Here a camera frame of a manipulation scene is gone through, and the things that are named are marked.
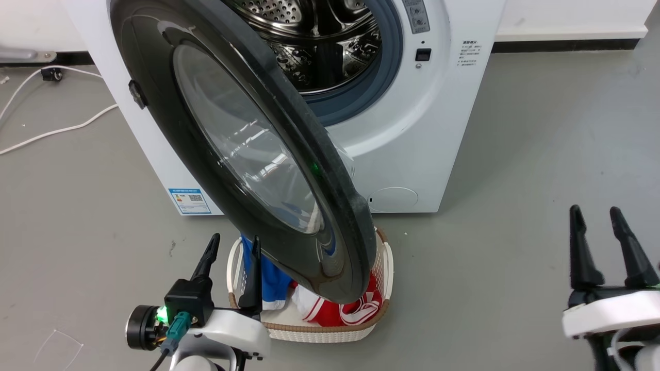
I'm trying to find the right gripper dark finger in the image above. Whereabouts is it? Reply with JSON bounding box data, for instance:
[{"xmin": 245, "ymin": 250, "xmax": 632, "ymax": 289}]
[
  {"xmin": 609, "ymin": 206, "xmax": 660, "ymax": 289},
  {"xmin": 569, "ymin": 205, "xmax": 605, "ymax": 291}
]

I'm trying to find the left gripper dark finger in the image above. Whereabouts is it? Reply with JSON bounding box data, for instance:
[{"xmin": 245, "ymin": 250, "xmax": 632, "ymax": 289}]
[
  {"xmin": 190, "ymin": 233, "xmax": 221, "ymax": 282},
  {"xmin": 238, "ymin": 235, "xmax": 263, "ymax": 317}
]

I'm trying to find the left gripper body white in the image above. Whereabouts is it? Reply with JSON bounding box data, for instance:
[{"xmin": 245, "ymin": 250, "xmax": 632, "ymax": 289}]
[{"xmin": 126, "ymin": 305, "xmax": 272, "ymax": 360}]

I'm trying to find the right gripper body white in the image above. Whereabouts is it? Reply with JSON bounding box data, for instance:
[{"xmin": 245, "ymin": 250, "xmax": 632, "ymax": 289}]
[{"xmin": 562, "ymin": 285, "xmax": 660, "ymax": 339}]

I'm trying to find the black round washing machine door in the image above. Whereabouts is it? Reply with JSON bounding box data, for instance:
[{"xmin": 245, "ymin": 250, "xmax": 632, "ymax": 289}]
[{"xmin": 109, "ymin": 0, "xmax": 377, "ymax": 305}]

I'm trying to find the black door hinge piece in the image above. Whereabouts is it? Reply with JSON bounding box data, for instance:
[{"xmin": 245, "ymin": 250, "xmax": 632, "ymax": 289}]
[{"xmin": 128, "ymin": 79, "xmax": 149, "ymax": 110}]

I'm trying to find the white front-load washing machine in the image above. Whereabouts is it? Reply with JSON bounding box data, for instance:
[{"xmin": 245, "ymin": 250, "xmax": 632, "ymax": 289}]
[{"xmin": 62, "ymin": 0, "xmax": 508, "ymax": 216}]

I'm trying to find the grey rubber door gasket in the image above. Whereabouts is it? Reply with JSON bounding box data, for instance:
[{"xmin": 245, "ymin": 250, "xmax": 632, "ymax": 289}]
[{"xmin": 303, "ymin": 0, "xmax": 404, "ymax": 127}]

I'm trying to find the blue and white garment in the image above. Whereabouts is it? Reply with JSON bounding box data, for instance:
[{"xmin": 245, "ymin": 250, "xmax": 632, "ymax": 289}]
[{"xmin": 241, "ymin": 236, "xmax": 295, "ymax": 311}]

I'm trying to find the blue energy label sticker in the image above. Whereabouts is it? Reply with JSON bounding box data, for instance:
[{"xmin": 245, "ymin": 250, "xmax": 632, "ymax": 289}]
[{"xmin": 168, "ymin": 187, "xmax": 212, "ymax": 215}]

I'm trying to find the white woven laundry basket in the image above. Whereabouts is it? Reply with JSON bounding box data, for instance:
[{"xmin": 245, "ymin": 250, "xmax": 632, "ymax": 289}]
[{"xmin": 227, "ymin": 227, "xmax": 395, "ymax": 344}]

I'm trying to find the red and white garment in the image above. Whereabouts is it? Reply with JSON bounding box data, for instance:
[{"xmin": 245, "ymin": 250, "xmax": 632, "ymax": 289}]
[{"xmin": 290, "ymin": 272, "xmax": 384, "ymax": 327}]

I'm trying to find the round white filter cover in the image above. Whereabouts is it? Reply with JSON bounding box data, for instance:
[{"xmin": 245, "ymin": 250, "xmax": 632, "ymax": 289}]
[{"xmin": 368, "ymin": 186, "xmax": 419, "ymax": 213}]

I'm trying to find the printed text label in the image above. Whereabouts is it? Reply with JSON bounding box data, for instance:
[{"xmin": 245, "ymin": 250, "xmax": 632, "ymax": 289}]
[{"xmin": 456, "ymin": 40, "xmax": 484, "ymax": 68}]

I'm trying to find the stainless steel washer drum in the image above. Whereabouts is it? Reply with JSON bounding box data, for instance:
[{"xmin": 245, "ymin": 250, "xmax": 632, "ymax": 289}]
[{"xmin": 226, "ymin": 0, "xmax": 383, "ymax": 96}]

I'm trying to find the grey metal base bar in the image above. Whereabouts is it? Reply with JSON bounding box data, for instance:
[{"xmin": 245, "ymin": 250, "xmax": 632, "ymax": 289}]
[{"xmin": 0, "ymin": 47, "xmax": 58, "ymax": 64}]

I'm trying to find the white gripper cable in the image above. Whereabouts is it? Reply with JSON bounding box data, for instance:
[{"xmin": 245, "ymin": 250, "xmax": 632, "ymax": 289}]
[{"xmin": 608, "ymin": 329, "xmax": 637, "ymax": 371}]

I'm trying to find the teal cable connector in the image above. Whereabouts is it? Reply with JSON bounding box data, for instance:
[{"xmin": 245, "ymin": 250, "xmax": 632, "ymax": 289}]
[{"xmin": 164, "ymin": 311, "xmax": 193, "ymax": 355}]

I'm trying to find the white floor cable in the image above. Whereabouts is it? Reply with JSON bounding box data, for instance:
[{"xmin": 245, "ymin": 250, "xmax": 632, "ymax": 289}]
[
  {"xmin": 0, "ymin": 104, "xmax": 119, "ymax": 156},
  {"xmin": 0, "ymin": 65, "xmax": 103, "ymax": 122}
]

